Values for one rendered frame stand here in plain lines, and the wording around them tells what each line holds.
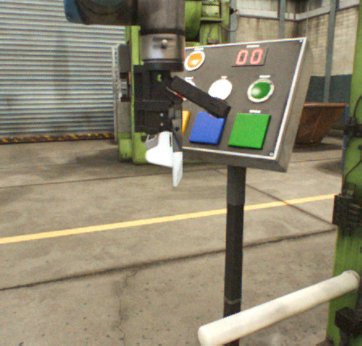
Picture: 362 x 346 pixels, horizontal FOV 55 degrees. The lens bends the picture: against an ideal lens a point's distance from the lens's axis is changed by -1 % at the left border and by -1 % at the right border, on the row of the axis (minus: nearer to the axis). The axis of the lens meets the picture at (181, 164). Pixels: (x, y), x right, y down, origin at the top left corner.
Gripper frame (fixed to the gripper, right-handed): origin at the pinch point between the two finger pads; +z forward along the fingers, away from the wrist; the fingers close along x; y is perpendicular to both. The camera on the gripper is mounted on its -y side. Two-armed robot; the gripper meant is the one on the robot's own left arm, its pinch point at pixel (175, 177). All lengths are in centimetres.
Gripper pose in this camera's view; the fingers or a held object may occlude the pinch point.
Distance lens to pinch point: 64.2
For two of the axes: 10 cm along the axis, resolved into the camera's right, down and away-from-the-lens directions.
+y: -9.9, 0.2, -1.0
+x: 1.1, 2.1, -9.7
